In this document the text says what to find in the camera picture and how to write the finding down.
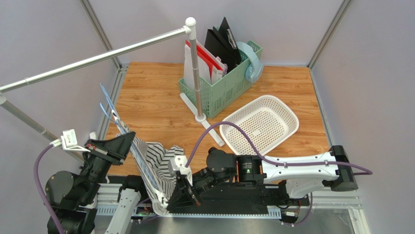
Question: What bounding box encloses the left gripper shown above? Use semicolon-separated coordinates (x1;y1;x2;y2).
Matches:
79;130;136;203

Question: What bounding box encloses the blue wire hanger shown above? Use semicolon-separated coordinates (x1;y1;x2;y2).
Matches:
99;82;161;195

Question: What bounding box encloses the black white striped tank top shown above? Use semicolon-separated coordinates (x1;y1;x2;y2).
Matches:
111;109;186;216

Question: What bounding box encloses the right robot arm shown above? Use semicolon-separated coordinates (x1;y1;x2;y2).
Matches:
167;146;358;215

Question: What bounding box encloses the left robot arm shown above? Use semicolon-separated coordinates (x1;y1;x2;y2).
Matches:
40;130;149;234

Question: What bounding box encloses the green plastic file basket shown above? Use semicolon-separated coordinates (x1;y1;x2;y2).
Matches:
178;40;263;119

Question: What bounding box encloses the white perforated plastic basket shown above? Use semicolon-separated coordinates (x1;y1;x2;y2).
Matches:
223;95;300;156

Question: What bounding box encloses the white document folder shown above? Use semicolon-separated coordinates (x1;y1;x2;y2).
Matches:
183;40;223;90

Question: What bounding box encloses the red folder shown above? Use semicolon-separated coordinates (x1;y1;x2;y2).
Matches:
196;40;226;75

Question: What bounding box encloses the black folder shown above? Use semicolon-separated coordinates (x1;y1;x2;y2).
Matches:
204;29;236;73

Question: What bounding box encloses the silver clothes rack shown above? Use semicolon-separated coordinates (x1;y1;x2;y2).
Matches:
0;17;225;147

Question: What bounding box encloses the black clipboard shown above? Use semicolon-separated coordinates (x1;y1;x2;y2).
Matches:
212;17;242;65

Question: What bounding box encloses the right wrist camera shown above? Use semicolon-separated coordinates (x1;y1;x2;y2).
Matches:
168;155;193;185

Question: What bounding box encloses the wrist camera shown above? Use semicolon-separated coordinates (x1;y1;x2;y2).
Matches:
168;155;193;185
49;129;90;152

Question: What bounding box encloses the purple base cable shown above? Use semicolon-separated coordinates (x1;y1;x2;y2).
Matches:
131;197;156;222

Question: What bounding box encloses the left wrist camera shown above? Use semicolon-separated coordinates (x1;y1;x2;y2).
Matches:
49;129;90;152

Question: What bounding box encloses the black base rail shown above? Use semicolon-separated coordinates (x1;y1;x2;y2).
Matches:
89;175;301;219

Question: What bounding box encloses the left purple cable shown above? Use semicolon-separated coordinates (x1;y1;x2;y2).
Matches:
34;144;65;234

